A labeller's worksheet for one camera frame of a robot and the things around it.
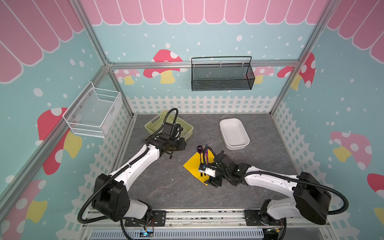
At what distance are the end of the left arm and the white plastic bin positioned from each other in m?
0.37

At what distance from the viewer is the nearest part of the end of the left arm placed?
59 centimetres

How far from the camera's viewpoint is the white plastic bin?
1002 millimetres
